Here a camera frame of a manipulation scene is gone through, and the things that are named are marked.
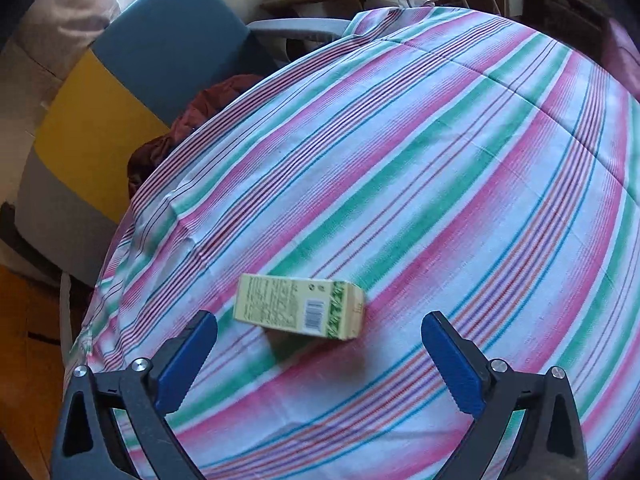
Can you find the magenta stool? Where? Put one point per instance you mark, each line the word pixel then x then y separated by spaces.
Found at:
pixel 625 55

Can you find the dark wooden cabinet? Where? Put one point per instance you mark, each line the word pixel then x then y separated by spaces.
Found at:
pixel 565 0

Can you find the striped tablecloth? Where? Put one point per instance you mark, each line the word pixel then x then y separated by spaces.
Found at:
pixel 400 160

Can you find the pale patterned curtain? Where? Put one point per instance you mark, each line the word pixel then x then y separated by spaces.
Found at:
pixel 65 10

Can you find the green yellow carton box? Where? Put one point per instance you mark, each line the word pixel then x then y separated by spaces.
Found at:
pixel 280 302

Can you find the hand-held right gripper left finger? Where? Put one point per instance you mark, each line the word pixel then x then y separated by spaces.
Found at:
pixel 185 365

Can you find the grey yellow blue chair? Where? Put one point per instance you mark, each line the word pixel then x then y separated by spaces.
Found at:
pixel 165 45

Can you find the dark red cloth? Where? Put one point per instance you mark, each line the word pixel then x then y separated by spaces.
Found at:
pixel 200 110

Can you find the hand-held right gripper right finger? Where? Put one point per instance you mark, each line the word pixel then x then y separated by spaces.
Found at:
pixel 452 365

